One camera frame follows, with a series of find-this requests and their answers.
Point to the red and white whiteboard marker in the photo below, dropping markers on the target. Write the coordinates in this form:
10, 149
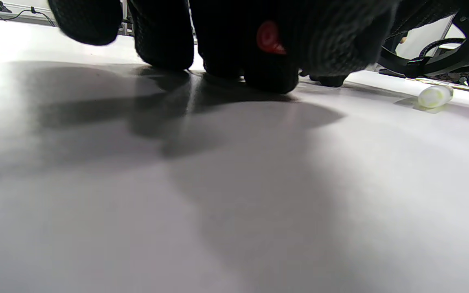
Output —
268, 38

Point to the person's left hand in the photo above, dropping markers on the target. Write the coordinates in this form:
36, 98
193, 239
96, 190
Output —
332, 36

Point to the person's right hand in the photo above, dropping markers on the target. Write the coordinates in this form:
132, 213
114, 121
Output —
328, 80

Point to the yellow glitter glue pen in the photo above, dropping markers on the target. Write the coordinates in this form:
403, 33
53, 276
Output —
435, 96

